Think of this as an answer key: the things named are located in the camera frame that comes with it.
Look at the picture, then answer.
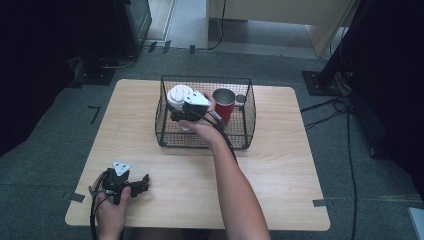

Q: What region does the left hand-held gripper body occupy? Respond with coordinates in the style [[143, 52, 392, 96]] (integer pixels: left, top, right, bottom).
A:
[[100, 161, 133, 206]]

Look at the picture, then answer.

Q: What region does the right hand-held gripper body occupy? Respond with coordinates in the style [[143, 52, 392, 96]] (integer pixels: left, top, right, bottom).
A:
[[169, 90, 213, 123]]

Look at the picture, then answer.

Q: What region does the white cup with lid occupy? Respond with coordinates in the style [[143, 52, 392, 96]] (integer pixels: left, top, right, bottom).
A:
[[166, 84, 194, 132]]

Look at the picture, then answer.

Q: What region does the black wire basket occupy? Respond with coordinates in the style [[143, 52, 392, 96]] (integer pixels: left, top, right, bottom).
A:
[[154, 74, 257, 151]]

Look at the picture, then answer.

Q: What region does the person's right hand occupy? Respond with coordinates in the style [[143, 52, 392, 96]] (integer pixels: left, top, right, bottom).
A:
[[178, 92, 232, 150]]

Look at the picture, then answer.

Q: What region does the person's left hand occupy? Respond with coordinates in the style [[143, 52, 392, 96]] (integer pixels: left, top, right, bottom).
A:
[[94, 186, 133, 238]]

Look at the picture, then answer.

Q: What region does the red cup with metal inside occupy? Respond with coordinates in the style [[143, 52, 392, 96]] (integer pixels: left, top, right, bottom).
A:
[[212, 87, 237, 126]]

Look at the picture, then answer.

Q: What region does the black floor plate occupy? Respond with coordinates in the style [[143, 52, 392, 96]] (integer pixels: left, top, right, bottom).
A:
[[68, 55, 118, 87]]

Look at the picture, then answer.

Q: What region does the dark cabinet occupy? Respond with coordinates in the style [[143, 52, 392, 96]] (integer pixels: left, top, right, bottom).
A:
[[113, 0, 153, 58]]

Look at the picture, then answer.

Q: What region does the black stand base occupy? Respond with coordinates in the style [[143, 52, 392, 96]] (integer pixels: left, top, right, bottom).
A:
[[301, 69, 354, 98]]

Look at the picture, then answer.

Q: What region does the light wooden cabinet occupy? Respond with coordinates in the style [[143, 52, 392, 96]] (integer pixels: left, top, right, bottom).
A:
[[205, 0, 362, 60]]

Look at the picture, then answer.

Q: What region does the white box corner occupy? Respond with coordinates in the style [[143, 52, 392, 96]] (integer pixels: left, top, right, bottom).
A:
[[407, 206, 424, 240]]

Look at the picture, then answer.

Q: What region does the right hand-held gripper black cable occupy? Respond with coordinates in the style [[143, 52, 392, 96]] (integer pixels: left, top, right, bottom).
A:
[[191, 108, 239, 165]]

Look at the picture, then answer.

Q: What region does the hand-held gripper black cable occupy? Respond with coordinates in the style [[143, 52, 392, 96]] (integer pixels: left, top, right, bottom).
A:
[[87, 171, 111, 240], [191, 108, 239, 165]]

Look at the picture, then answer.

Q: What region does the left hand-held gripper black cable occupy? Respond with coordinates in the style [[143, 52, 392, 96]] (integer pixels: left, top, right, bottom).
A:
[[87, 171, 111, 240]]

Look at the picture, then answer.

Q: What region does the thin black hanging cable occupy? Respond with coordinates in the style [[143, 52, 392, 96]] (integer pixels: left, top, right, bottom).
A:
[[196, 0, 228, 52]]

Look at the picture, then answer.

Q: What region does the black floor cable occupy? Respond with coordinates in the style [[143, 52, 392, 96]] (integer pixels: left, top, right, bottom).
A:
[[299, 95, 359, 240]]

